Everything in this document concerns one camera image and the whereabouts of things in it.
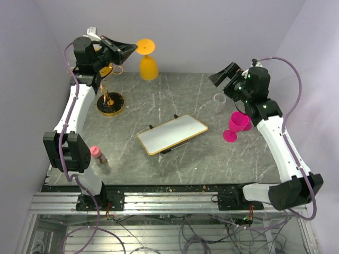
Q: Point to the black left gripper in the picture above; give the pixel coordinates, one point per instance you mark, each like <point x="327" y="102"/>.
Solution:
<point x="122" y="51"/>

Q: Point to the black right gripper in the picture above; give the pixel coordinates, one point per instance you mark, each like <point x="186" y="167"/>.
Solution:
<point x="232" y="69"/>

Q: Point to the clear wine glass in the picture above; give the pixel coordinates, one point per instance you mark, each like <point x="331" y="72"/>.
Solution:
<point x="218" y="103"/>

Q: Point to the yellow wine glass front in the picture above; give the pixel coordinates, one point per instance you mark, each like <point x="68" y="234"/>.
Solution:
<point x="147" y="67"/>

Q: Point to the yellow wine glass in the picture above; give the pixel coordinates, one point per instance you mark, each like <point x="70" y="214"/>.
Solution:
<point x="105" y="71"/>
<point x="147" y="67"/>

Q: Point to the pink wine glass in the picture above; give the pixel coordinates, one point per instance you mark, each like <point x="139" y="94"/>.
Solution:
<point x="248" y="126"/>
<point x="236" y="124"/>

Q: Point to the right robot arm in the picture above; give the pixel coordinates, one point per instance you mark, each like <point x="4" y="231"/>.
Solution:
<point x="298" y="185"/>

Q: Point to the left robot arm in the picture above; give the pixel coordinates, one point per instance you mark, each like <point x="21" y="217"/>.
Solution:
<point x="65" y="147"/>

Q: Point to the yellow wine glass rear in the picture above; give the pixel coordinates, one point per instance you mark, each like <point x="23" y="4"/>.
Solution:
<point x="105" y="71"/>

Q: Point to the small bottle pink cap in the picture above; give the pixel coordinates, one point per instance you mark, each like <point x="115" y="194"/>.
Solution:
<point x="98" y="155"/>

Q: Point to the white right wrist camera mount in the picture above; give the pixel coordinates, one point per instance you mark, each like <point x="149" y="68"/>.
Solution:
<point x="256" y="63"/>

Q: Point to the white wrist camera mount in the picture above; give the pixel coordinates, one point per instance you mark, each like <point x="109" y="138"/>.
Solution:
<point x="256" y="63"/>
<point x="92" y="34"/>

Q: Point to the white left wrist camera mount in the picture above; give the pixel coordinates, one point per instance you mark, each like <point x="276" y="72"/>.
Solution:
<point x="92" y="34"/>

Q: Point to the gold wire wine glass rack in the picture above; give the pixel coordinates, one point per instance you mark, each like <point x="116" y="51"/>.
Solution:
<point x="110" y="103"/>

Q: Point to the white tablet yellow frame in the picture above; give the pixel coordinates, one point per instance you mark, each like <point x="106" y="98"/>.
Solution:
<point x="171" y="133"/>

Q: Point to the black wire tablet stand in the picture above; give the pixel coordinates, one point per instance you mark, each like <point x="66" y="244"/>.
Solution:
<point x="174" y="146"/>

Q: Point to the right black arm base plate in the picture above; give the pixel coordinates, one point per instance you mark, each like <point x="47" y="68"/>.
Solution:
<point x="230" y="197"/>

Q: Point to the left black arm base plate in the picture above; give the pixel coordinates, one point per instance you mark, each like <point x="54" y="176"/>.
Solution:
<point x="109" y="199"/>

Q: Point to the aluminium mounting rail frame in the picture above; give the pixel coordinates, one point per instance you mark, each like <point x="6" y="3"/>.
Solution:
<point x="133" y="203"/>

